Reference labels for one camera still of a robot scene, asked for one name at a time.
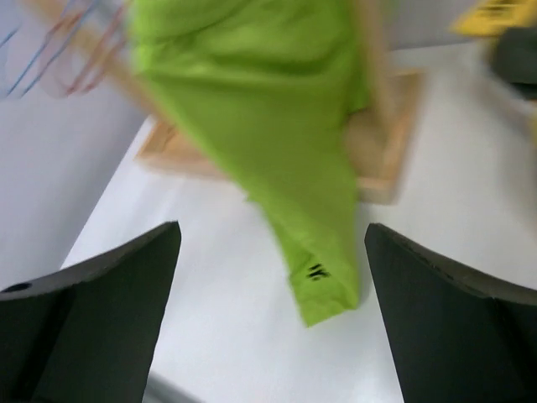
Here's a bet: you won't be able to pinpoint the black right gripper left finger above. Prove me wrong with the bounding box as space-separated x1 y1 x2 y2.
1 222 181 402

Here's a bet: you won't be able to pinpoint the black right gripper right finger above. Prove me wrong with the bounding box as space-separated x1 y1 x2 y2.
364 223 536 402

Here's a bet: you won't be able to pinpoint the pink wire hanger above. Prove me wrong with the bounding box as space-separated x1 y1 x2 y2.
37 8 110 100
62 1 130 96

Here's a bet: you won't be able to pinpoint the dark olive shorts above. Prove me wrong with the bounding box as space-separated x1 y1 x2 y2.
490 25 536 101

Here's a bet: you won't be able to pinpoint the lime green shorts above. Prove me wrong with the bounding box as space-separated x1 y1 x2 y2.
128 1 368 326

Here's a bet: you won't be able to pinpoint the light blue wire hanger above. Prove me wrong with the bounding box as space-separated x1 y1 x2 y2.
1 1 97 101
1 14 22 55

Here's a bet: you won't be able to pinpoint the yellow shorts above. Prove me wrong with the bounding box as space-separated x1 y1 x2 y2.
448 0 537 127

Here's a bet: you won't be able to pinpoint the wooden clothes rack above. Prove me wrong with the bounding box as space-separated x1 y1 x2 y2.
34 1 420 204

